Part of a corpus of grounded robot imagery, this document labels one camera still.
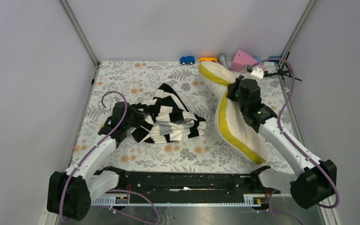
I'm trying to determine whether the yellow white pillow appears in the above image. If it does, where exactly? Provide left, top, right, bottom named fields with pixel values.
left=198, top=61, right=267, bottom=164

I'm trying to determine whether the black white striped pillowcase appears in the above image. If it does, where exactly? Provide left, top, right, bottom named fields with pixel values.
left=131, top=83, right=207, bottom=144

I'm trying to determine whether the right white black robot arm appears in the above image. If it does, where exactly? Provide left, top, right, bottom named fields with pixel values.
left=226, top=76, right=340, bottom=209

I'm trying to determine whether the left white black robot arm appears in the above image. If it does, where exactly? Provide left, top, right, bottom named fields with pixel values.
left=46, top=102, right=149, bottom=221

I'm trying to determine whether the grey microphone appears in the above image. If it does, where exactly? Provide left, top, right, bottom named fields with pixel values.
left=217, top=53, right=229, bottom=70

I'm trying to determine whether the pink triangular block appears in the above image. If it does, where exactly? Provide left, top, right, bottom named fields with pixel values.
left=229, top=49, right=258, bottom=72

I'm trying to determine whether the floral patterned table mat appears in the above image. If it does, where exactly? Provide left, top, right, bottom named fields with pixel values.
left=72, top=61, right=257, bottom=173

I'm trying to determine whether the orange yellow toy car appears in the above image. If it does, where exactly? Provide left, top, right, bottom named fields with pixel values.
left=198, top=57, right=218, bottom=62

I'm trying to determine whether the black mini tripod stand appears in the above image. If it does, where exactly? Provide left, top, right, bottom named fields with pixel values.
left=264, top=61, right=293, bottom=80

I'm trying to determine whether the dark blue block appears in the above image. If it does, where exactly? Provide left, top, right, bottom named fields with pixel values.
left=268, top=56, right=281, bottom=64

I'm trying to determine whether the blue toy car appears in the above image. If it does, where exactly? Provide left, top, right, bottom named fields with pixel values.
left=180, top=55, right=195, bottom=65

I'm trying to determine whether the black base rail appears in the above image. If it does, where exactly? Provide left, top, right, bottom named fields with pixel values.
left=116, top=172, right=273, bottom=206

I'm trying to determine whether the right aluminium frame post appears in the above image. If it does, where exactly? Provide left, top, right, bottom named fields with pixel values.
left=281, top=0, right=317, bottom=59

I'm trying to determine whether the aluminium frame post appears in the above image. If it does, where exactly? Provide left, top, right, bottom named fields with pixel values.
left=281, top=0, right=317, bottom=59
left=58, top=0, right=99, bottom=68

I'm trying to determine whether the left aluminium frame post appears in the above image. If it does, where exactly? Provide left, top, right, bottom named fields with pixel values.
left=58, top=0, right=99, bottom=68

